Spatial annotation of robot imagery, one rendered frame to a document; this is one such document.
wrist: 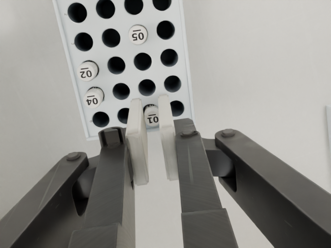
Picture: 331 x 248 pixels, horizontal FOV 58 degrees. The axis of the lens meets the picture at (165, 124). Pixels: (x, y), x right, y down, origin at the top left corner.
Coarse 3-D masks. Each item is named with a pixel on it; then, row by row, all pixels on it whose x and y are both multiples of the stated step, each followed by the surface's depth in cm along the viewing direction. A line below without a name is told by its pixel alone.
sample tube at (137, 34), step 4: (132, 28) 19; (136, 28) 19; (140, 28) 19; (144, 28) 20; (132, 32) 19; (136, 32) 19; (140, 32) 19; (144, 32) 19; (128, 36) 19; (132, 36) 19; (136, 36) 19; (140, 36) 19; (144, 36) 19; (132, 40) 19; (136, 40) 19; (140, 40) 19; (144, 40) 19; (136, 44) 19; (140, 44) 19
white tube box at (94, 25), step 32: (64, 0) 20; (96, 0) 20; (128, 0) 22; (160, 0) 23; (64, 32) 20; (96, 32) 20; (128, 32) 20; (160, 32) 24; (128, 64) 21; (160, 64) 21; (128, 96) 22; (192, 96) 22; (96, 128) 23
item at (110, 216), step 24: (120, 144) 14; (96, 168) 12; (120, 168) 12; (96, 192) 10; (120, 192) 10; (96, 216) 9; (120, 216) 9; (72, 240) 8; (96, 240) 7; (120, 240) 8
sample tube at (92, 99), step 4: (92, 88) 22; (96, 88) 22; (88, 92) 20; (92, 92) 20; (96, 92) 20; (100, 92) 21; (84, 96) 20; (88, 96) 20; (92, 96) 20; (96, 96) 20; (100, 96) 21; (84, 100) 20; (88, 100) 20; (92, 100) 20; (96, 100) 20; (100, 100) 21; (88, 104) 21; (92, 104) 21; (96, 104) 21; (92, 108) 21
